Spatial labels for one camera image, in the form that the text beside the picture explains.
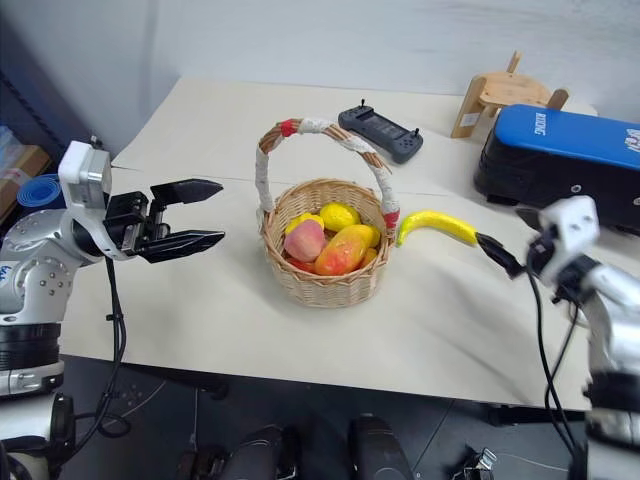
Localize small yellow fruit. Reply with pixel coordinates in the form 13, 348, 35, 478
285, 212, 324, 235

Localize wooden stand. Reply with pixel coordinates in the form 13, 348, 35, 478
450, 49, 571, 140

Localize blue rolled foam mat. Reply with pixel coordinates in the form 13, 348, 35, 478
15, 172, 64, 207

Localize dark rounded shape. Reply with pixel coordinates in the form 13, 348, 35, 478
348, 412, 415, 480
227, 423, 302, 480

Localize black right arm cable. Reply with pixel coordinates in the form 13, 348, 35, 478
525, 272, 589, 480

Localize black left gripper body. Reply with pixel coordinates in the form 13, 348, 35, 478
102, 191, 170, 260

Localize orange yellow mango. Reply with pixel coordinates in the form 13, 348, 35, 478
313, 224, 374, 277

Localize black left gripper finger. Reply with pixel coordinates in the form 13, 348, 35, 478
149, 178, 225, 208
136, 230, 227, 265

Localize yellow lemon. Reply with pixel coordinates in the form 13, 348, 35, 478
319, 201, 362, 233

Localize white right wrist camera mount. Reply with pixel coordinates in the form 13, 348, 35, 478
535, 195, 600, 284

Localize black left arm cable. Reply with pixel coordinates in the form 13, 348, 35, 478
63, 253, 132, 437

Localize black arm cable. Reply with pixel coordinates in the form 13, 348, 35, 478
525, 272, 589, 480
63, 253, 132, 437

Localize beige paper table cover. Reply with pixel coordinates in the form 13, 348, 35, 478
58, 75, 602, 412

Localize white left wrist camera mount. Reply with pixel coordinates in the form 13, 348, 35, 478
57, 140, 114, 222

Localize yellow banana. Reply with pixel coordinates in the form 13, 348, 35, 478
396, 209, 481, 249

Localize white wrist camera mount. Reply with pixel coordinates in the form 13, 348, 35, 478
57, 140, 114, 222
535, 195, 600, 284

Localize wicker basket with handle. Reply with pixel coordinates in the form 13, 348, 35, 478
253, 115, 402, 309

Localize pink peach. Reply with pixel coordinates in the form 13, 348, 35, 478
284, 219, 329, 262

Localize brown cardboard box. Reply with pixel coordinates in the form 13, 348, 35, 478
0, 144, 52, 222

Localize grey handheld remote controller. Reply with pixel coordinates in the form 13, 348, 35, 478
337, 98, 426, 166

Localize blue and black case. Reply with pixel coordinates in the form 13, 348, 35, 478
473, 103, 640, 232

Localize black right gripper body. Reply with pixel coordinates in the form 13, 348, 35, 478
525, 237, 552, 274

